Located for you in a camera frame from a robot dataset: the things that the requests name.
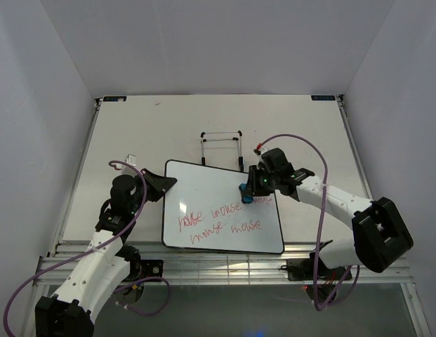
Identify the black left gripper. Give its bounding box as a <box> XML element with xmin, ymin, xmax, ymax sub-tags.
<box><xmin>129</xmin><ymin>168</ymin><xmax>178</xmax><ymax>213</ymax></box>

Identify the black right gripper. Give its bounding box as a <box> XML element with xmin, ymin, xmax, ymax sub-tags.
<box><xmin>242</xmin><ymin>166</ymin><xmax>278</xmax><ymax>198</ymax></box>

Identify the blue bone-shaped whiteboard eraser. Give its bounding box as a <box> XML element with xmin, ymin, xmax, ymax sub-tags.
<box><xmin>238</xmin><ymin>183</ymin><xmax>253</xmax><ymax>204</ymax></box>

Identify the white whiteboard black frame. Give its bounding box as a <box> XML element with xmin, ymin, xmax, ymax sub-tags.
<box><xmin>161</xmin><ymin>159</ymin><xmax>284</xmax><ymax>254</ymax></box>

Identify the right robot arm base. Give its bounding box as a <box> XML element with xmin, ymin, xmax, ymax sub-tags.
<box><xmin>286</xmin><ymin>258</ymin><xmax>352</xmax><ymax>305</ymax></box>

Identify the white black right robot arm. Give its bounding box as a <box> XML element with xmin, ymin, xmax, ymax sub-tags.
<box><xmin>239</xmin><ymin>147</ymin><xmax>414</xmax><ymax>279</ymax></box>

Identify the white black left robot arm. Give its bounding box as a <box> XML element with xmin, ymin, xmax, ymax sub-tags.
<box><xmin>35</xmin><ymin>170</ymin><xmax>177</xmax><ymax>336</ymax></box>

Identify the metal whiteboard stand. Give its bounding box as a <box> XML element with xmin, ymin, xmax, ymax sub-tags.
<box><xmin>200</xmin><ymin>130</ymin><xmax>244</xmax><ymax>172</ymax></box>

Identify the blue label right corner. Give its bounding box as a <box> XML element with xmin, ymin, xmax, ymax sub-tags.
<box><xmin>311</xmin><ymin>95</ymin><xmax>336</xmax><ymax>101</ymax></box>

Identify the blue label corner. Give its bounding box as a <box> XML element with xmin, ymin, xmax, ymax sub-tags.
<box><xmin>311</xmin><ymin>95</ymin><xmax>336</xmax><ymax>101</ymax></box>
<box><xmin>103</xmin><ymin>96</ymin><xmax>127</xmax><ymax>103</ymax></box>

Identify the blue label left corner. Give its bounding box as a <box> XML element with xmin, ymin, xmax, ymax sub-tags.
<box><xmin>103</xmin><ymin>96</ymin><xmax>127</xmax><ymax>103</ymax></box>

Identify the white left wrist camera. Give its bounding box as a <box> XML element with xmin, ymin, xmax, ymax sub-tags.
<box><xmin>118</xmin><ymin>154</ymin><xmax>137</xmax><ymax>177</ymax></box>

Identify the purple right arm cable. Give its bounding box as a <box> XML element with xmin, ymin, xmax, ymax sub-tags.
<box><xmin>259</xmin><ymin>133</ymin><xmax>361</xmax><ymax>312</ymax></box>

